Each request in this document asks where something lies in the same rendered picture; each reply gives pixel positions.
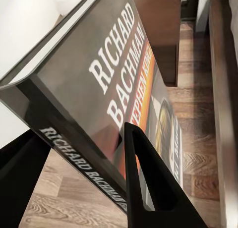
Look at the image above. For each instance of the nightstand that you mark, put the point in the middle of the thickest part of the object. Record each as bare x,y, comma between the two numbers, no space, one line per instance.
161,22

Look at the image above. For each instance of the bed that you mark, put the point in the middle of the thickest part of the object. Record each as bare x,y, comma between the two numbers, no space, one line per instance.
222,26

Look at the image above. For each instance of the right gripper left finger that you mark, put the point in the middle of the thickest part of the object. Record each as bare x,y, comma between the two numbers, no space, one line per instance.
21,163

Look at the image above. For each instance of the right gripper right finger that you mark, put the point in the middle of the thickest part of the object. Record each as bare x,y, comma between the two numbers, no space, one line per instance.
173,209

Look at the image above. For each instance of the hardback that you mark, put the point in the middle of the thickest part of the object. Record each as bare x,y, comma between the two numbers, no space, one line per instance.
91,73

